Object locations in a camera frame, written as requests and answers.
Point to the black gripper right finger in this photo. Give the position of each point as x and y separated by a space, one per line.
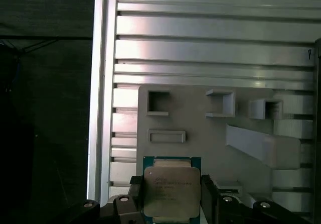
206 196

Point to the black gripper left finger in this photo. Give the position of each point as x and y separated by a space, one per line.
136 191

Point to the silver CPU green edge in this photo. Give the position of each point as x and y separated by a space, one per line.
170 191

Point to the grey parts rack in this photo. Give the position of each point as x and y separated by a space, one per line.
200 133

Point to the black open PC case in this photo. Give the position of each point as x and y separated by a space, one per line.
317 133

